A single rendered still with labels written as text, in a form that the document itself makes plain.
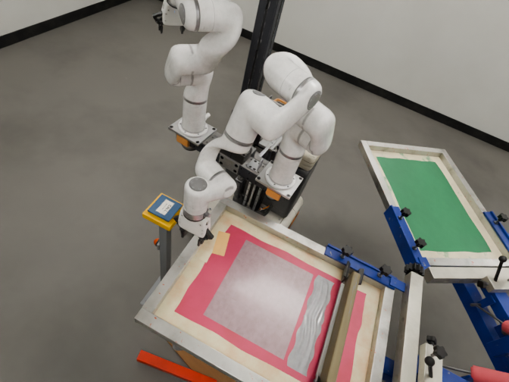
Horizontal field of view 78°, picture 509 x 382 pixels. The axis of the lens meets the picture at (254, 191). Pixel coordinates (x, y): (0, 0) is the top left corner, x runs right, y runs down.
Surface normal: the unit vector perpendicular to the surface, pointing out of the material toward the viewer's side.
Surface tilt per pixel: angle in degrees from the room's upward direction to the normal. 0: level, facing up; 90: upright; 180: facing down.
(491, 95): 90
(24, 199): 0
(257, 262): 0
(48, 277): 0
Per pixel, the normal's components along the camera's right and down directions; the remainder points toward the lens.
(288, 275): 0.21, -0.63
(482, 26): -0.41, 0.64
